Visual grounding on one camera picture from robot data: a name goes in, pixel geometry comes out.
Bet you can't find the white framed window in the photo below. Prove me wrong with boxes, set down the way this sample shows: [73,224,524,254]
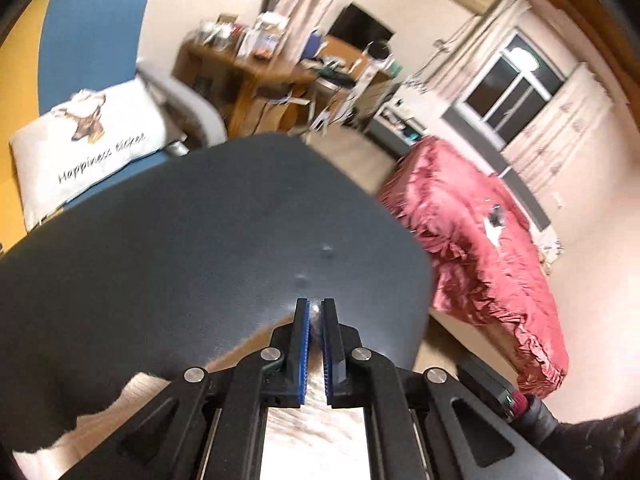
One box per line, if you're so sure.
[457,35,568,148]

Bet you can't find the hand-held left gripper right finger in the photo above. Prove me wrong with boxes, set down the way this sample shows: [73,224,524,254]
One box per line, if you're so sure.
[324,298,568,480]

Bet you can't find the grey nightstand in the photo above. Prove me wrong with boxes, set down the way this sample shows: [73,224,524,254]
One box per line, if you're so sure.
[367,105,431,158]

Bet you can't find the beige patterned curtain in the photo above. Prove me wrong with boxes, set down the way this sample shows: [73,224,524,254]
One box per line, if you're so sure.
[270,0,351,48]
[420,0,531,96]
[500,62,621,211]

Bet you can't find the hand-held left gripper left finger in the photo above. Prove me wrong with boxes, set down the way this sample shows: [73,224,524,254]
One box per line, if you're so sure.
[65,298,310,480]

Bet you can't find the person's right forearm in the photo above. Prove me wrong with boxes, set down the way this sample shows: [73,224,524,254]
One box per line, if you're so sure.
[525,402,640,480]

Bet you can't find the blue bag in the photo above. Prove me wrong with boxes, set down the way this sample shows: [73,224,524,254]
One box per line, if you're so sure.
[302,30,323,61]

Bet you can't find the brown wooden desk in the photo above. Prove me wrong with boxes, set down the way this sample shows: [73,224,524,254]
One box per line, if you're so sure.
[172,40,321,136]

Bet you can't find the red ruffled quilt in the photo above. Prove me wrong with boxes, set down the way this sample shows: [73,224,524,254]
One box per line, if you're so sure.
[377,136,571,401]

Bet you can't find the small white desk fan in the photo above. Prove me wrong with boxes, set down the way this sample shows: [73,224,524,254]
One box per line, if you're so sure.
[365,40,393,68]

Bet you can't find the cluster of jars and bottles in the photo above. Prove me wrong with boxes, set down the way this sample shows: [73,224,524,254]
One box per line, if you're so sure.
[197,12,291,58]

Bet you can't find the grey headboard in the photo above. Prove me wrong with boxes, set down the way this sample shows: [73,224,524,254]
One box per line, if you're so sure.
[440,107,551,231]

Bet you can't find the black monitor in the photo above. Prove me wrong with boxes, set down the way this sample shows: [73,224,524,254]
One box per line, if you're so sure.
[330,4,396,53]

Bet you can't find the white deer print pillow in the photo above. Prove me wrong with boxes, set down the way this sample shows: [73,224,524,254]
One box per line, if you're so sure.
[10,77,168,233]

